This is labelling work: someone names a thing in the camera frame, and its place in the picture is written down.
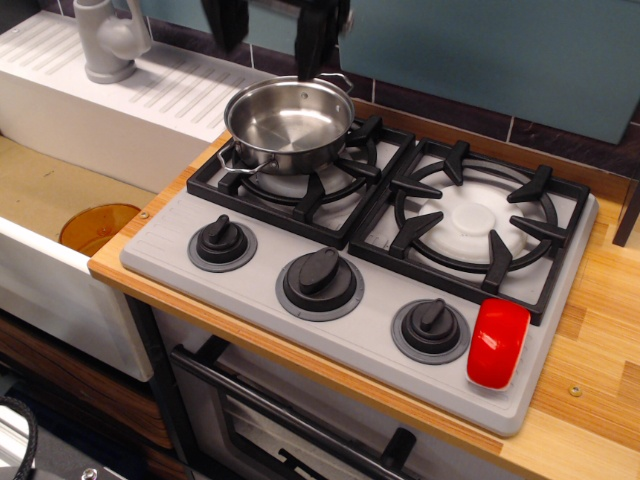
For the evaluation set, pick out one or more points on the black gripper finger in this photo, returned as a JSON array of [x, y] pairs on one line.
[[228, 21], [319, 25]]

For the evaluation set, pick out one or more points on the stainless steel pot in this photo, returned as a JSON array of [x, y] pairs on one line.
[[284, 126]]

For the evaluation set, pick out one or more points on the grey toy faucet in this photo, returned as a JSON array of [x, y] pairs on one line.
[[111, 44]]

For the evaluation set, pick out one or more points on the black left burner grate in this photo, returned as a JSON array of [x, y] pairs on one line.
[[324, 206]]

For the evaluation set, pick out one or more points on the black burner grate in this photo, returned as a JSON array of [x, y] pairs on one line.
[[324, 206], [557, 215]]

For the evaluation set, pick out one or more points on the white toy sink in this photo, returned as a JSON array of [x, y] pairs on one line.
[[69, 144]]

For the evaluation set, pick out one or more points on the black left stove knob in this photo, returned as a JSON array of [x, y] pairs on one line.
[[222, 246]]

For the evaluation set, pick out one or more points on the black stove knob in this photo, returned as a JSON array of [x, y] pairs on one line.
[[222, 246], [430, 332], [320, 286]]

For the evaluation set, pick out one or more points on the white right burner disc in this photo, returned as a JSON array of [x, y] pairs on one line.
[[471, 212]]

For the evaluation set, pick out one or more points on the black right burner grate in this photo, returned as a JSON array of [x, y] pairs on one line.
[[557, 215]]

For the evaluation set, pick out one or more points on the black middle stove knob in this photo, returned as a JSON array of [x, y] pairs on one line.
[[320, 286]]

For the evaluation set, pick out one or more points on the orange plastic plate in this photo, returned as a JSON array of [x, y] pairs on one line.
[[88, 231]]

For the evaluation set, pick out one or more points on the grey toy stove top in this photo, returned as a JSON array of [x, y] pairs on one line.
[[360, 340]]

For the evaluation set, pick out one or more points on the black right stove knob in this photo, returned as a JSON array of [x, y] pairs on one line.
[[430, 332]]

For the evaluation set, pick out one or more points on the red and white sponge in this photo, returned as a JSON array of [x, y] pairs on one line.
[[497, 343]]

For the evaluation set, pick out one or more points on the toy oven door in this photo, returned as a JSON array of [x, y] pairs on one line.
[[202, 365]]

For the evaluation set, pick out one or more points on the teal wall cabinet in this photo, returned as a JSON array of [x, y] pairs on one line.
[[570, 65]]

